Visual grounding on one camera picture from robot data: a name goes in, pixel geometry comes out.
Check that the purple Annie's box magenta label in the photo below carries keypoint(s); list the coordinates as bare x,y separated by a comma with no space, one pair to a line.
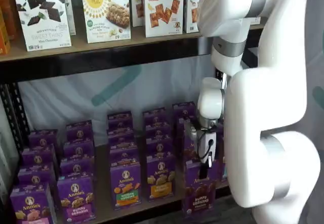
79,130
76,198
78,149
76,167

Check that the purple Annie's box green label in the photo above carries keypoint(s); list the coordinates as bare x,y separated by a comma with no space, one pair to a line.
125,186
121,134
123,146
124,158
120,119

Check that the Sweet Thins mint chocolate box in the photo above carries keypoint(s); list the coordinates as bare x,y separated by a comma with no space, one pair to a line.
71,11
43,19

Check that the purple Annie's box brown label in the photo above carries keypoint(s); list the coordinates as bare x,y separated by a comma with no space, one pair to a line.
181,110
189,153
181,125
197,201

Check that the black metal shelf frame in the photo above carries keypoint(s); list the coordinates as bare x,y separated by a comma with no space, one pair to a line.
101,67

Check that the wooden shelf board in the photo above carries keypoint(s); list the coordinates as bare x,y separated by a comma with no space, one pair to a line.
102,183
138,34

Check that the purple Annie's box pink label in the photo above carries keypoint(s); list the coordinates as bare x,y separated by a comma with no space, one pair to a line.
38,155
43,138
33,203
35,174

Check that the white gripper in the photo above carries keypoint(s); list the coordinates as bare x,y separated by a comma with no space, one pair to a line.
214,146

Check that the blue pretzel crackers box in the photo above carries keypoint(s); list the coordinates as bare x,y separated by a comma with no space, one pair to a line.
192,9

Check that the orange pretzel crackers cheddar box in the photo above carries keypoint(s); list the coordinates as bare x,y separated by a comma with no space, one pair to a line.
138,6
164,11

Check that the orange yellow snack box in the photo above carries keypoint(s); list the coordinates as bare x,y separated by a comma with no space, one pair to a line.
8,19
3,39

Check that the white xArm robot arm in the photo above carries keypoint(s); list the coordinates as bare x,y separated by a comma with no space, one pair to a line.
265,107

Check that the purple Annie's box yellow label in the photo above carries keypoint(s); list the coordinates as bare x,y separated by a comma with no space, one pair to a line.
158,131
159,145
155,116
160,177

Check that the white backdrop cloth teal print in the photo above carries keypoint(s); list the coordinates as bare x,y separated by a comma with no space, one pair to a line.
63,100

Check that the Simple Mills almond bar box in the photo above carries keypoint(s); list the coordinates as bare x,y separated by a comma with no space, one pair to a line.
106,16

